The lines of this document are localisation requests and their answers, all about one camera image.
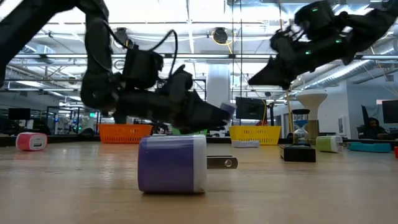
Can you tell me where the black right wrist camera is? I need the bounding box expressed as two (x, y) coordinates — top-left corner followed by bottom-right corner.
(269, 28), (298, 52)

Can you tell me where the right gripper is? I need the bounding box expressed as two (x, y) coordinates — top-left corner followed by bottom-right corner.
(248, 34), (352, 90)

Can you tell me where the white building column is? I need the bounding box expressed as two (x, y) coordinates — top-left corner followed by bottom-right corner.
(206, 63), (233, 138)

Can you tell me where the black small box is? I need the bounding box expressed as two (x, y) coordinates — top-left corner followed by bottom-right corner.
(279, 144), (317, 163)

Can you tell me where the pink USB wall charger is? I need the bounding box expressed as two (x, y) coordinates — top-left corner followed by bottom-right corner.
(15, 132), (48, 152)

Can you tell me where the green USB wall charger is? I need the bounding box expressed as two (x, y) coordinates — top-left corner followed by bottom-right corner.
(315, 135), (345, 154)

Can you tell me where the orange plastic basket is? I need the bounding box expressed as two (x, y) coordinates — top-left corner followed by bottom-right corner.
(98, 123), (153, 144)

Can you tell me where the white mushroom table lamp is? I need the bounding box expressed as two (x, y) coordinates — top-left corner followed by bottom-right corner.
(295, 89), (329, 140)

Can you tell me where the white round object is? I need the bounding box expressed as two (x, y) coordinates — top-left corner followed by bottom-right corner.
(220, 102), (237, 119)

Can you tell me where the person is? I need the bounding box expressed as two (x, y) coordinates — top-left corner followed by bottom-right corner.
(356, 117), (389, 140)

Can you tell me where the green plastic basket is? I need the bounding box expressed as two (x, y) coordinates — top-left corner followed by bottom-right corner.
(170, 126), (208, 136)

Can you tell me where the yellow plastic basket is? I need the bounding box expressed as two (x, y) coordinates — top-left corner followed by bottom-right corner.
(229, 125), (282, 146)

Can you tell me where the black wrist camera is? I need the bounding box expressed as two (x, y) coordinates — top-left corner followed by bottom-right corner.
(123, 46), (164, 90)
(269, 28), (298, 52)

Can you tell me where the teal staple box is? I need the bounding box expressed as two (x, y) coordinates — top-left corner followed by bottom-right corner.
(346, 142), (392, 154)

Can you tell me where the black ceiling cable reel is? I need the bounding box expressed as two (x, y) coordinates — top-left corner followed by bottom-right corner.
(211, 27), (229, 45)
(113, 27), (130, 47)

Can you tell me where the purple USB wall charger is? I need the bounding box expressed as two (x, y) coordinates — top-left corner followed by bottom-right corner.
(137, 134), (239, 194)

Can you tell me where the blue sand hourglass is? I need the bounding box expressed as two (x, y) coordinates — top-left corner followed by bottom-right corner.
(291, 108), (311, 146)

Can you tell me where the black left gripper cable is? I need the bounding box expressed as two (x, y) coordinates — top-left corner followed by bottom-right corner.
(148, 29), (178, 78)

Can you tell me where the white staple box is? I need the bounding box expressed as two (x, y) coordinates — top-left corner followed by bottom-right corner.
(231, 140), (261, 149)

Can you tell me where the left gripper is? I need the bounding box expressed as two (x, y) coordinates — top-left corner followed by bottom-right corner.
(112, 64), (231, 134)

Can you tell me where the black monitor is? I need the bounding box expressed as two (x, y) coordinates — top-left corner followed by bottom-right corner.
(235, 96), (266, 121)
(381, 100), (398, 124)
(7, 108), (31, 121)

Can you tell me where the yellow cable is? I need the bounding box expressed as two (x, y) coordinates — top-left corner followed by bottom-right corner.
(285, 88), (295, 133)

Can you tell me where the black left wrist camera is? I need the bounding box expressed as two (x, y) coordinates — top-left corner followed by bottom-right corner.
(123, 46), (164, 90)

